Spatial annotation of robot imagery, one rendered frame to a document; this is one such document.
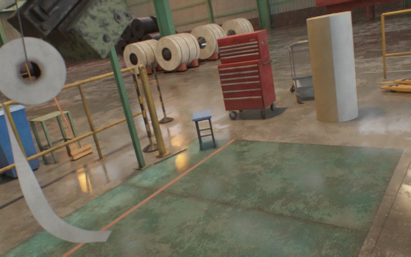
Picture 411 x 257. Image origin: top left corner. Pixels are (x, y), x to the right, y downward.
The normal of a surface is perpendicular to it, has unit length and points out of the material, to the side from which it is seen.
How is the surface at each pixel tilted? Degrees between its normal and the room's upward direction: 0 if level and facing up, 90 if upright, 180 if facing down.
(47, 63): 90
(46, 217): 93
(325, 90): 90
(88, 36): 89
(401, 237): 0
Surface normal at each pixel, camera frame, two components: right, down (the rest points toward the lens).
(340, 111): -0.17, 0.32
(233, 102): -0.51, 0.34
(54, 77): 0.44, 0.18
